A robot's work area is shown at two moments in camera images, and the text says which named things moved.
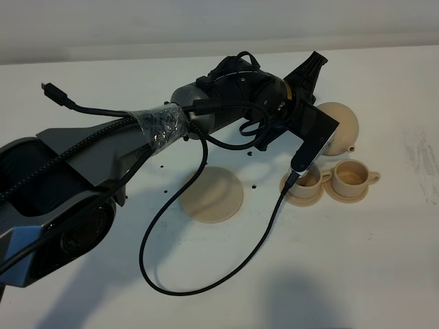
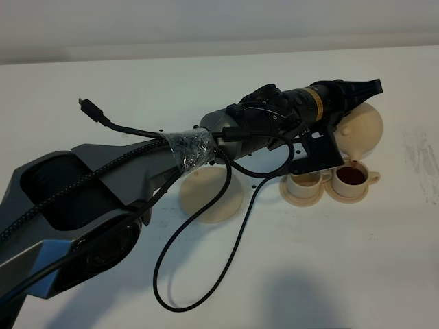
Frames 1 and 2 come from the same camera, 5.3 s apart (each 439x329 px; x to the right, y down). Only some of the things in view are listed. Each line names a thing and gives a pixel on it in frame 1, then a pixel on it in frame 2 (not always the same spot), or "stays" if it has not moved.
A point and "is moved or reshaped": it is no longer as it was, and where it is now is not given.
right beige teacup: [351, 177] stays
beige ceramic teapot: [345, 136] is moved or reshaped
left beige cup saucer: [300, 201] stays
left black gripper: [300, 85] to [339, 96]
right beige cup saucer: [329, 190] stays
